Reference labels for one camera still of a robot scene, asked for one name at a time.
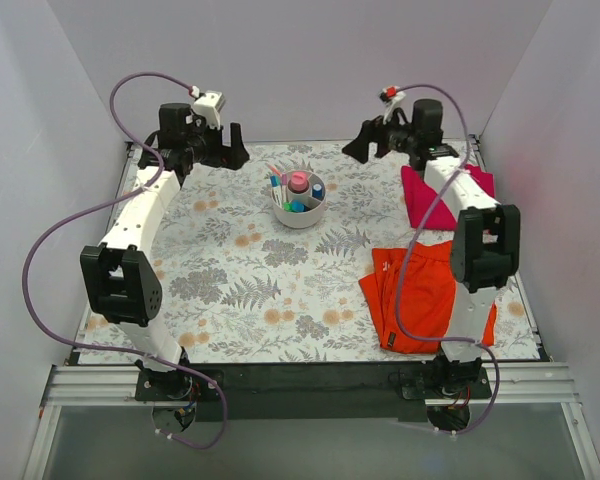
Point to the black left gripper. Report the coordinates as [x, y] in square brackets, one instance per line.
[218, 148]

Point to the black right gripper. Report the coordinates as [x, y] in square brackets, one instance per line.
[380, 138]

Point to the orange pink pen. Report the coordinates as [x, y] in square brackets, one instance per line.
[274, 170]

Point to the white marker teal cap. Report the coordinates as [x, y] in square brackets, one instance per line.
[279, 196]

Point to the pink capped glue bottle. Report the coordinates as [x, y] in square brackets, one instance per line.
[298, 187]

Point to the white round desk organizer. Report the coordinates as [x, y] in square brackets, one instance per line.
[314, 209]

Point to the black highlighter blue cap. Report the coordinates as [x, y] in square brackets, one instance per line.
[297, 207]

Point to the blue capped small jar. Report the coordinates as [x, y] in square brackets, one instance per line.
[318, 192]

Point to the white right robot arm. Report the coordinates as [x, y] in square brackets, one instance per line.
[484, 252]

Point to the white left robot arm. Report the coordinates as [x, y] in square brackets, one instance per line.
[120, 280]

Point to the magenta folded cloth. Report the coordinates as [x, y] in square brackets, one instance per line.
[418, 197]

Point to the orange folded shorts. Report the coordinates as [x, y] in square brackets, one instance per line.
[427, 296]

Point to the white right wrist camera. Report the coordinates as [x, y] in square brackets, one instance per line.
[391, 97]

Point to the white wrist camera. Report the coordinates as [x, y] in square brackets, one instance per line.
[391, 97]
[208, 105]

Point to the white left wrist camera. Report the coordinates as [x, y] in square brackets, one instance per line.
[208, 105]

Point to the aluminium frame rail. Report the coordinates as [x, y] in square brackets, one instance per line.
[313, 421]

